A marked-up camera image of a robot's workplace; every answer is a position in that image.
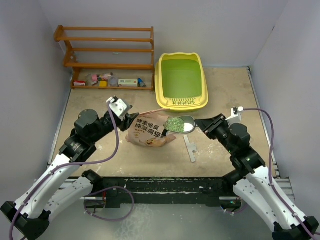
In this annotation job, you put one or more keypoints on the wooden shelf rack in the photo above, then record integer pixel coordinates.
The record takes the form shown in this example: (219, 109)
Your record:
(70, 60)

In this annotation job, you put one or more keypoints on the yellow green litter box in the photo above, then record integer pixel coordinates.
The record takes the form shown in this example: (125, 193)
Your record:
(180, 82)

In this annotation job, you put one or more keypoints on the pink cat litter bag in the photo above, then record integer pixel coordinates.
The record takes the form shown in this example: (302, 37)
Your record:
(147, 130)

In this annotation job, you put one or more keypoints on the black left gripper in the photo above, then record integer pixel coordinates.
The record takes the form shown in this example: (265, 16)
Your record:
(125, 124)

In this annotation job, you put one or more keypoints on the red white small box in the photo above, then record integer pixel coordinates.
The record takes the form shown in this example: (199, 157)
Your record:
(80, 83)

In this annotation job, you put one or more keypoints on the grey metal litter scoop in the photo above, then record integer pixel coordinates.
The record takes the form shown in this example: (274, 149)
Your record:
(189, 124)

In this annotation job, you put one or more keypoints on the pink small package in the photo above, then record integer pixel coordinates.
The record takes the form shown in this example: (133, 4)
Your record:
(94, 79)

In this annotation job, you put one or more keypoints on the white bag sealing clip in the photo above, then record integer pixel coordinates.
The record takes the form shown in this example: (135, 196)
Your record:
(191, 148)

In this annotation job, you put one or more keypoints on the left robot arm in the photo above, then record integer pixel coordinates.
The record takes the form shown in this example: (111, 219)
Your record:
(33, 212)

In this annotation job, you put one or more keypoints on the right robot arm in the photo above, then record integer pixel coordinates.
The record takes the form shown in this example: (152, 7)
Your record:
(253, 182)

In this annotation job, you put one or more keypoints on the white rectangular box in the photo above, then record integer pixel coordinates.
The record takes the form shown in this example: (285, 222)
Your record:
(130, 83)

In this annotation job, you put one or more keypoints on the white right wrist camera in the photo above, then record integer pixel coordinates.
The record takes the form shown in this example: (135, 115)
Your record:
(235, 116)

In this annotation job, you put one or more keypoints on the green litter granules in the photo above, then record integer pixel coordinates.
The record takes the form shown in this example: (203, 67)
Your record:
(175, 124)

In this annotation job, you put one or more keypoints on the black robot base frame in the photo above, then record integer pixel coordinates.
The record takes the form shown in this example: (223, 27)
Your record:
(209, 191)

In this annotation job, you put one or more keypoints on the clear plastic cup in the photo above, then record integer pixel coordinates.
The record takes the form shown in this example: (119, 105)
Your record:
(113, 81)

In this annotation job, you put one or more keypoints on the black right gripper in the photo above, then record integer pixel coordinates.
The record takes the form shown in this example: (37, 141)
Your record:
(210, 125)

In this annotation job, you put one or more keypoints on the yellow sponge block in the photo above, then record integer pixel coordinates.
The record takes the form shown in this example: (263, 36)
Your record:
(103, 84)

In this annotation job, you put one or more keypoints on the blue grey bottle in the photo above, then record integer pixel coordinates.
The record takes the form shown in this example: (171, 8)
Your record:
(141, 84)

